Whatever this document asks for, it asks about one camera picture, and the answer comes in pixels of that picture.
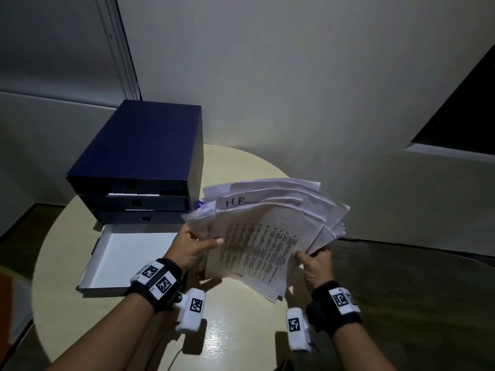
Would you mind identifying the person's right hand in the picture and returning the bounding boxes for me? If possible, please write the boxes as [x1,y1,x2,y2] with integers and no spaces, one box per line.
[295,245,334,292]

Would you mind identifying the person's left hand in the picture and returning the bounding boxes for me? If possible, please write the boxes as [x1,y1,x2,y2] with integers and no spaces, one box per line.
[167,223,225,276]

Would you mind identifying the stack of white printed papers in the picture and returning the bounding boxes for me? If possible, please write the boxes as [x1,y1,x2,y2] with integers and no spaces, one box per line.
[182,178,351,304]

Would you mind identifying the person's left forearm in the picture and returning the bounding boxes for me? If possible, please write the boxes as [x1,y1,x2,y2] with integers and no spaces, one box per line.
[46,293,165,371]

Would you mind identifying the person's right forearm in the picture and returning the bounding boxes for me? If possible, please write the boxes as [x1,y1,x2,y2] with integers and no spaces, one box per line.
[331,322,400,371]

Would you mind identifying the black right wristband with markers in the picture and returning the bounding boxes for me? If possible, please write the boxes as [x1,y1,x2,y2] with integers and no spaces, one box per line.
[305,280,364,339]

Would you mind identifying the black wristband with markers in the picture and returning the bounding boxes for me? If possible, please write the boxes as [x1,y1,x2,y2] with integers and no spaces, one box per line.
[305,280,364,339]
[126,257,185,314]

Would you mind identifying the black left wristband with markers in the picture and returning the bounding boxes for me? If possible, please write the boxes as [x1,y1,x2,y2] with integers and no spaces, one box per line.
[126,257,185,314]

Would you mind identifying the navy drawer with white inside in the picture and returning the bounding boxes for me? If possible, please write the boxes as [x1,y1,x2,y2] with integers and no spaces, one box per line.
[76,223,194,299]

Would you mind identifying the navy blue drawer cabinet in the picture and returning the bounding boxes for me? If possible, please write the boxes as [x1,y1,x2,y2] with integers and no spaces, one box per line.
[66,99,204,225]

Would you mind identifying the dark window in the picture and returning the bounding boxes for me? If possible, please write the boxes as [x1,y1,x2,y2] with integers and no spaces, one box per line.
[404,54,495,163]

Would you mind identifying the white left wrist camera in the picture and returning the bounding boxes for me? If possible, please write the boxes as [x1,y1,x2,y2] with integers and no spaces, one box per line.
[174,288,207,334]

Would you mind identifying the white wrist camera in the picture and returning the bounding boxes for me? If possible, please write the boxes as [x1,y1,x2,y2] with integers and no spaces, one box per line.
[174,288,207,334]
[285,307,312,352]

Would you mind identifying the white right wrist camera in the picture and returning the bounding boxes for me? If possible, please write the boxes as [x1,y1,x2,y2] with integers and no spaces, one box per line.
[285,307,312,352]

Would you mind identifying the thin grey cable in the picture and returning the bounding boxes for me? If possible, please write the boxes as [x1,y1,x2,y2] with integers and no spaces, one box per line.
[169,345,187,371]

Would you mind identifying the grey metal frame strip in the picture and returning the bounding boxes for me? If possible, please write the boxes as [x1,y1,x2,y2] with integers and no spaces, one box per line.
[94,0,141,102]

